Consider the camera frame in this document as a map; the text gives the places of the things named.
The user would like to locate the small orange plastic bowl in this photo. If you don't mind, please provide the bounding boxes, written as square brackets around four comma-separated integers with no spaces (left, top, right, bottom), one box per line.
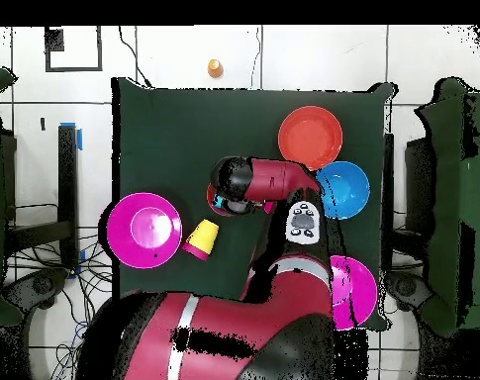
[206,182,235,218]

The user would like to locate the yellow plastic cup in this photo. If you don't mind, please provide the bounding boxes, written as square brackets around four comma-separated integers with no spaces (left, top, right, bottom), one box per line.
[184,218,220,254]

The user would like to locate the red plastic cup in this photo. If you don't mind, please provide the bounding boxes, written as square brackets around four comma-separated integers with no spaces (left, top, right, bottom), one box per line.
[181,241,210,262]

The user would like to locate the large pink plastic bowl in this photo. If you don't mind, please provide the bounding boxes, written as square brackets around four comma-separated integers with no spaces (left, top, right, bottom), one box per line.
[106,192,184,270]
[329,254,379,332]

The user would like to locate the large orange plastic bowl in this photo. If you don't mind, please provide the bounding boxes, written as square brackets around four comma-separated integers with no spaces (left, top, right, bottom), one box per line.
[277,105,344,172]

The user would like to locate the blue plastic bowl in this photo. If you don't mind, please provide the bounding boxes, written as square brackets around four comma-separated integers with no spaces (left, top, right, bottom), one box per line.
[316,160,371,221]

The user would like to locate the orange plastic cup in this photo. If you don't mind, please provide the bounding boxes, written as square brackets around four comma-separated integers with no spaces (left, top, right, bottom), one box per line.
[207,58,226,80]

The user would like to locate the dark green tablecloth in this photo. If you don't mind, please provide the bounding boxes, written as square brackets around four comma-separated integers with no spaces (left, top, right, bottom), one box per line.
[111,76,399,333]

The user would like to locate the black metal stand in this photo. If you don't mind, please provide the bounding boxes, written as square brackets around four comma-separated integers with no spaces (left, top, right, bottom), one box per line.
[3,124,80,270]
[382,133,395,274]

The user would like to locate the grey office chair base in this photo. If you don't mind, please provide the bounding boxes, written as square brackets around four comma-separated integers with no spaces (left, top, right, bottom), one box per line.
[1,267,70,314]
[385,270,434,314]

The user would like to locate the tangle of floor cables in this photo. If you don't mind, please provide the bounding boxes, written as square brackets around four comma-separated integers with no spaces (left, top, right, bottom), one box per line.
[5,233,116,380]

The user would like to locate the thin black floor cable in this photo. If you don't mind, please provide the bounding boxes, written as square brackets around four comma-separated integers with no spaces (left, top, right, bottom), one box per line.
[118,25,152,89]

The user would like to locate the black square floor frame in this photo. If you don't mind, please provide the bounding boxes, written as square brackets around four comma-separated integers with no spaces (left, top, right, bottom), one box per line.
[44,25,104,73]

